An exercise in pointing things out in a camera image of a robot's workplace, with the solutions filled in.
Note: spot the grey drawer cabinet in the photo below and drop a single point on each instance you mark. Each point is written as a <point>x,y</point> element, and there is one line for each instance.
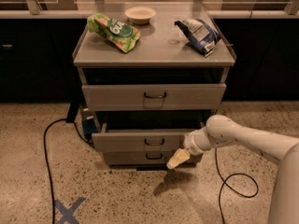
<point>162,55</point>

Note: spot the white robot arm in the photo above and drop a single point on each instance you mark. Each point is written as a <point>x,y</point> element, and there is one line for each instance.
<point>221,131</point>

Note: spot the white paper bowl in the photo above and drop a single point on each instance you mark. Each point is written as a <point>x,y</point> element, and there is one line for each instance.
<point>140,15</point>

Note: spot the green chip bag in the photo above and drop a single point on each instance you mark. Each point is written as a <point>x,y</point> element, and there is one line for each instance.
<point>124,36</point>

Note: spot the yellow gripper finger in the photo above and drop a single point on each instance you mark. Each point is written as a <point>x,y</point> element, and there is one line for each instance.
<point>180,156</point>

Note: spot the blue chip bag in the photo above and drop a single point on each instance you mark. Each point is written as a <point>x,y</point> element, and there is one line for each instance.
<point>201,36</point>

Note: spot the dark counter with cabinets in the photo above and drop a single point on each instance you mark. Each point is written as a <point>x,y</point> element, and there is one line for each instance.
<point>37,58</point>

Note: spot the grey top drawer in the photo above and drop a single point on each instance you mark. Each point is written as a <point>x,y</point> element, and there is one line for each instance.
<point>153,97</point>

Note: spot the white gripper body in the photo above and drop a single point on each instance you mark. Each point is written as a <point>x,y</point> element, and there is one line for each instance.
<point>191,143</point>

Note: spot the blue power box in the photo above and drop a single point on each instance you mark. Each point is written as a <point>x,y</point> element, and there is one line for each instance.
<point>88,122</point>

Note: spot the blue tape cross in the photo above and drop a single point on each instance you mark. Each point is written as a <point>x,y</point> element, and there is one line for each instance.
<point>68,213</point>

